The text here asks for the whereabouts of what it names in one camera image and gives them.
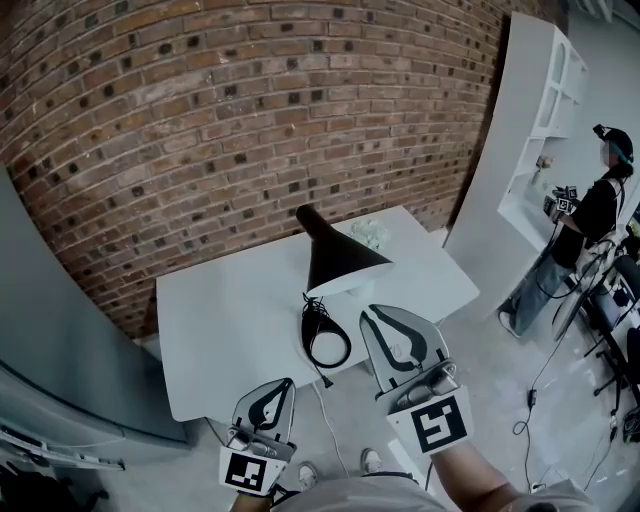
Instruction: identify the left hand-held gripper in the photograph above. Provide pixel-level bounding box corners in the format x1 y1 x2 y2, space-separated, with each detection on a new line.
218 377 297 497

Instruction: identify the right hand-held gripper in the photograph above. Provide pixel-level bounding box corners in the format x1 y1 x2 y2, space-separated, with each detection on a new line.
359 303 474 456

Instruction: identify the black desk lamp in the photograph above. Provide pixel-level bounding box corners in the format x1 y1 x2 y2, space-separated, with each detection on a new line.
294 203 396 370

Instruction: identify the person's right forearm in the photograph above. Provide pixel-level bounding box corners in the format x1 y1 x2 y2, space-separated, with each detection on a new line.
428 439 519 512

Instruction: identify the person's left white shoe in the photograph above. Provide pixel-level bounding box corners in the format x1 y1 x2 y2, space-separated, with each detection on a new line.
297 461 319 492

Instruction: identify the white table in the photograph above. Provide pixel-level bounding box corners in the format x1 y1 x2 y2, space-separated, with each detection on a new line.
155 204 481 422

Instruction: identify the white flower bunch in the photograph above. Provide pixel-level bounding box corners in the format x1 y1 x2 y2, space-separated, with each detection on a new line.
348 218 390 250

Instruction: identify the person's grey clothing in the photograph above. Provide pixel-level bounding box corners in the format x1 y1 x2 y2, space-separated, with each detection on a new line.
269 471 609 512

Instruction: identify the black metal stand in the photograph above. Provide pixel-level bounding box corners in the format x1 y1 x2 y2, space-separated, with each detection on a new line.
553 234 640 416

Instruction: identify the grey cabinet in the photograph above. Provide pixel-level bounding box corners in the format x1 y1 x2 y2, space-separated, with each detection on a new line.
0 163 190 454

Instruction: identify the white shelf cabinet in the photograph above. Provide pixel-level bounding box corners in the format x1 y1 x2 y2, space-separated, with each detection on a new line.
443 11 589 321

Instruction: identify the small vase with flowers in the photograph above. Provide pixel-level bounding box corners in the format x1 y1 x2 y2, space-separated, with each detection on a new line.
531 154 555 190

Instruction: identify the white floor cable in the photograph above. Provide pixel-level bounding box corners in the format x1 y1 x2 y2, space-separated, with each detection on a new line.
310 382 347 479

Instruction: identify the black lamp cable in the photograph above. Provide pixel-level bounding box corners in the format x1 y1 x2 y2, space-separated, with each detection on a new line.
300 292 335 390

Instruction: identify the black floor cable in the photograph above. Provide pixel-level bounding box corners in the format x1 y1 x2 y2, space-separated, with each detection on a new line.
512 327 621 494

